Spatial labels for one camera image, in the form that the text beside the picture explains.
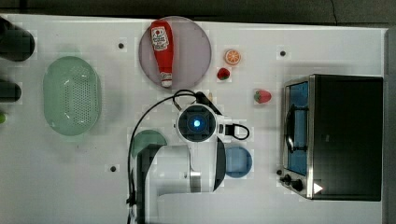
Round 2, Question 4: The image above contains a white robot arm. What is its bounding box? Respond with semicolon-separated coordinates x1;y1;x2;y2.
133;104;233;224

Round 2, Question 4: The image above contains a black toaster oven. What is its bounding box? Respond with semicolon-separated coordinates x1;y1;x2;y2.
277;74;384;202

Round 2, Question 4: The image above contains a small red strawberry toy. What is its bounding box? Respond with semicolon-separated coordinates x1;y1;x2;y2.
217;67;231;80

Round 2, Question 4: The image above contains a green mug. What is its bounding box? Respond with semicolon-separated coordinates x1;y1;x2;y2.
131;130;167;159

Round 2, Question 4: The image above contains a grey round plate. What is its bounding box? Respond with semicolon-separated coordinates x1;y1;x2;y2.
138;16;212;90

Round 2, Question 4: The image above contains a blue cup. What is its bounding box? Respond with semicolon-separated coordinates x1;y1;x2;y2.
226;146;252;178

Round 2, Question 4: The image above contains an orange slice toy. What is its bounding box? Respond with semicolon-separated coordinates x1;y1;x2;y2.
224;49;241;65

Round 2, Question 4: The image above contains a large strawberry toy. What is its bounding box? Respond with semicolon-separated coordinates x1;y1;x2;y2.
254;90;272;104

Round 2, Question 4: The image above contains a red ketchup bottle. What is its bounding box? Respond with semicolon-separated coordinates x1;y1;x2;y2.
149;20;174;88

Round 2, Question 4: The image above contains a green perforated colander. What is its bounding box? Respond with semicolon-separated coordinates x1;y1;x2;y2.
43;56;102;136

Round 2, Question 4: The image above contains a black pot lower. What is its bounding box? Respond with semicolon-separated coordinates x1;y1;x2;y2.
0;80;21;103

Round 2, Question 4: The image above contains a black pot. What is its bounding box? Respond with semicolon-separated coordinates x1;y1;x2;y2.
0;18;35;62
0;80;21;103

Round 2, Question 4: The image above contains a black pot upper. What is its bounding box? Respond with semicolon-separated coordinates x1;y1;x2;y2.
0;18;35;62

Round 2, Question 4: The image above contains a green lime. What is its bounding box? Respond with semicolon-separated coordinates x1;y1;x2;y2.
0;113;7;124

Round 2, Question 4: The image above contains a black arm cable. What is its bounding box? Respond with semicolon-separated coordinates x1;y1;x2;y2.
125;89;200;224

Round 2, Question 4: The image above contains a black camera cable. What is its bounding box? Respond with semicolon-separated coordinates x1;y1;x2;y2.
224;123;250;141

